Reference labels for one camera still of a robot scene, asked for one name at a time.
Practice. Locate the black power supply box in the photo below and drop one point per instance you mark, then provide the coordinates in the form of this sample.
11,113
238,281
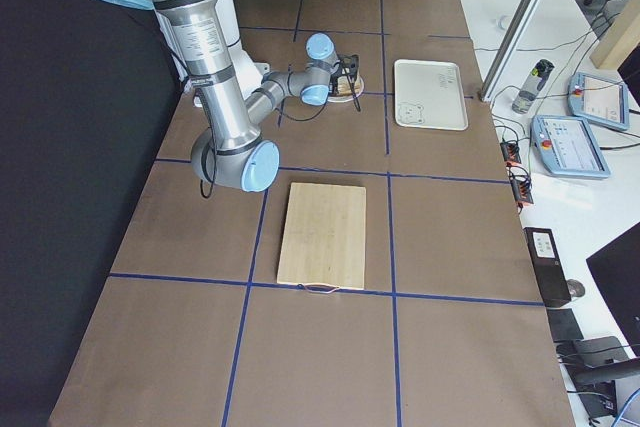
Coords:
547,267

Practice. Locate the white round plate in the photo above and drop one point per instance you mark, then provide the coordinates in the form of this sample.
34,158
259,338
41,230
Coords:
350,94

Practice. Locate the clear water bottle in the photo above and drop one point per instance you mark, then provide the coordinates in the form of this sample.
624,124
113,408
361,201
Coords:
532,86

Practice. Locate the teach pendant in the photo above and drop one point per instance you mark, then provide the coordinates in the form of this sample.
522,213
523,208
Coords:
601,101
567,147

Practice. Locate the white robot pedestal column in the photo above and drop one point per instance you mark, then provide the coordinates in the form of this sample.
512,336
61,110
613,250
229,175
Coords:
248,73

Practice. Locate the black monitor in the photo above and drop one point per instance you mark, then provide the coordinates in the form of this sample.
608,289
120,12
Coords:
615,270

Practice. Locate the white tray with bear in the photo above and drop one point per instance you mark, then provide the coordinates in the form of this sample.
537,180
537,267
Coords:
429,95

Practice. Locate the near teach pendant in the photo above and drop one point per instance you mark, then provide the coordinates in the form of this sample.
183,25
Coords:
567,147

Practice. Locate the orange black connector upper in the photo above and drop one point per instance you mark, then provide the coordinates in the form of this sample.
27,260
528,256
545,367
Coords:
511,153

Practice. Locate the orange black connector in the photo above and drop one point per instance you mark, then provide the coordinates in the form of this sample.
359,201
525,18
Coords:
521,188
511,153

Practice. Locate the white bread slice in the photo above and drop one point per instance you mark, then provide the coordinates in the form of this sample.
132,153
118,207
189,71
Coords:
344,86

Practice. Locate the black desk device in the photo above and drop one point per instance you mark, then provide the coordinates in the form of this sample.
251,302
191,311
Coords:
602,374

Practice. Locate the aluminium frame post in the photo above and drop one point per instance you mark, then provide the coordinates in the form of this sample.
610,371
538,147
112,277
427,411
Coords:
523,15

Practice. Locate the orange black connector lower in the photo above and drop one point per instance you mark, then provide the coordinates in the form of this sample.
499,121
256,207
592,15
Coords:
521,188

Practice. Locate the wooden block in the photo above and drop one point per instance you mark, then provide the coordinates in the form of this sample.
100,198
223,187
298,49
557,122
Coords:
620,40

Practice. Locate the wooden cutting board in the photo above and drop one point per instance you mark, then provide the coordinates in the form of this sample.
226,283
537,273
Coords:
324,240

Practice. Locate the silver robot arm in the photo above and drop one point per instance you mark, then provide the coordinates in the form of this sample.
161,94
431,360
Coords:
232,151

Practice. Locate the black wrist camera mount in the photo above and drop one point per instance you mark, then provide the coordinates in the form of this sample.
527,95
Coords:
345,72

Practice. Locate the far teach pendant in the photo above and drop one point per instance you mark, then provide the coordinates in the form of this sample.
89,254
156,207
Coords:
601,101

